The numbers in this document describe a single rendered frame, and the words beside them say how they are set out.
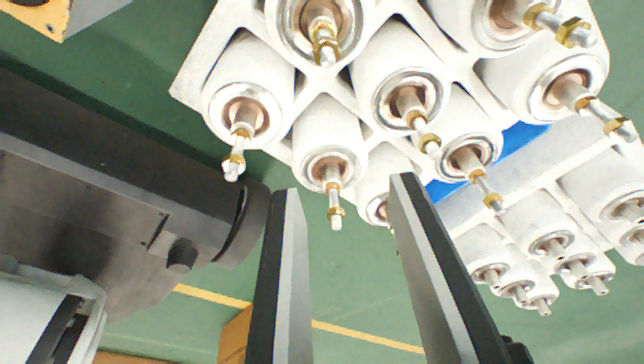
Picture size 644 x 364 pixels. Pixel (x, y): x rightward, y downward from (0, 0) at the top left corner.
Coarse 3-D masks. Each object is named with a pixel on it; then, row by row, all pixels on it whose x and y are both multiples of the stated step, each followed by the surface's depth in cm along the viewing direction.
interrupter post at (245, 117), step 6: (240, 108) 30; (246, 108) 30; (240, 114) 29; (246, 114) 29; (252, 114) 29; (234, 120) 28; (240, 120) 28; (246, 120) 28; (252, 120) 29; (234, 126) 28; (240, 126) 28; (246, 126) 28; (252, 126) 28; (252, 132) 28
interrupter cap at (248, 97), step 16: (224, 96) 29; (240, 96) 29; (256, 96) 29; (272, 96) 29; (208, 112) 30; (224, 112) 30; (256, 112) 30; (272, 112) 30; (224, 128) 31; (256, 128) 32; (272, 128) 31; (256, 144) 33
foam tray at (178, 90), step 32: (224, 0) 29; (256, 0) 32; (384, 0) 30; (576, 0) 31; (224, 32) 31; (256, 32) 32; (416, 32) 40; (192, 64) 33; (448, 64) 35; (192, 96) 36; (352, 96) 37; (480, 96) 38; (288, 160) 44; (416, 160) 45; (352, 192) 49
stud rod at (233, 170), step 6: (240, 138) 27; (234, 144) 26; (240, 144) 26; (234, 150) 25; (240, 150) 26; (228, 168) 24; (234, 168) 24; (228, 174) 23; (234, 174) 24; (228, 180) 24; (234, 180) 24
